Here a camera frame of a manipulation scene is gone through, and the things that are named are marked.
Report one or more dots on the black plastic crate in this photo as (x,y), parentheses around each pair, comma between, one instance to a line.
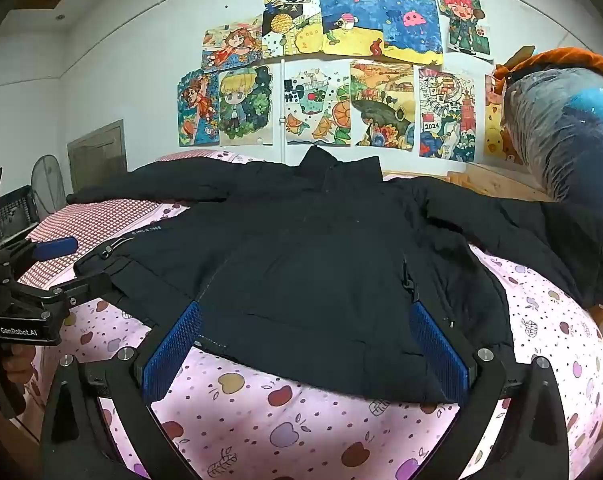
(16,215)

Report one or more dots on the landscape bridge drawing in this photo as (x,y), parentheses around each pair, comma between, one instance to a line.
(381,105)

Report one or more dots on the pink apple print bedsheet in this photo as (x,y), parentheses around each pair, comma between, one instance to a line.
(281,435)

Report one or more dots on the black padded jacket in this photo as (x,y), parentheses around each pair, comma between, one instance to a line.
(306,260)

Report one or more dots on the red-haired figure drawing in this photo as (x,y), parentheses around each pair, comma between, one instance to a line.
(464,22)

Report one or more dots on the wooden bed frame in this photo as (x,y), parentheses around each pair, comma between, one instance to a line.
(491,182)

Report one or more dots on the blond figure drawing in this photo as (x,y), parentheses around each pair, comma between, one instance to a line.
(244,105)

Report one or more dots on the blue sea fish drawing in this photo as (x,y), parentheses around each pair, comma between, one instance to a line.
(349,20)

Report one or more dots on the yellow cartoon drawing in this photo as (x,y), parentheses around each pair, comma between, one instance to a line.
(494,130)

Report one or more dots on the plastic wrapped quilt bundle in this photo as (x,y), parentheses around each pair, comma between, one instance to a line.
(556,130)

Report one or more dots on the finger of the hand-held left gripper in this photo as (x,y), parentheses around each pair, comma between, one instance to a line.
(71,290)
(56,249)

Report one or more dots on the city tower drawing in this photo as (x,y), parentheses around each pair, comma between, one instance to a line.
(446,115)

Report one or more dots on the pink checkered pillow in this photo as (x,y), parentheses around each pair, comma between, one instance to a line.
(96,220)

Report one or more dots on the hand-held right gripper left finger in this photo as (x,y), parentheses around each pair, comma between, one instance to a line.
(174,350)

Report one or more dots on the yellow moon drawing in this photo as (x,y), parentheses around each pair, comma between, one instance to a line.
(289,25)

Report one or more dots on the orange cloth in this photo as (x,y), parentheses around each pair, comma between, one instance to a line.
(571,57)

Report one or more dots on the wooden wall panel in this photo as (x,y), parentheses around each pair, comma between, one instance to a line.
(97,155)

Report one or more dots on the standing fan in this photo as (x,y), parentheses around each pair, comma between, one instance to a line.
(49,185)

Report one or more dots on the orange-haired child drawing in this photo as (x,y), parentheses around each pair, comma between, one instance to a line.
(197,110)

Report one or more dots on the lying girl drawing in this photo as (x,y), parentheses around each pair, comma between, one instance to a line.
(231,42)

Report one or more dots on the pink jellyfish drawing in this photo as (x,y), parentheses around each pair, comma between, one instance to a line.
(411,25)

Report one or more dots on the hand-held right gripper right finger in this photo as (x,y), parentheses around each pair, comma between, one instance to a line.
(436,350)

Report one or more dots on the person's left hand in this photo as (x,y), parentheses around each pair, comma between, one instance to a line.
(25,362)

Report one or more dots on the drink cup turtle drawing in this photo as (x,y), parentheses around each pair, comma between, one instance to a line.
(316,107)

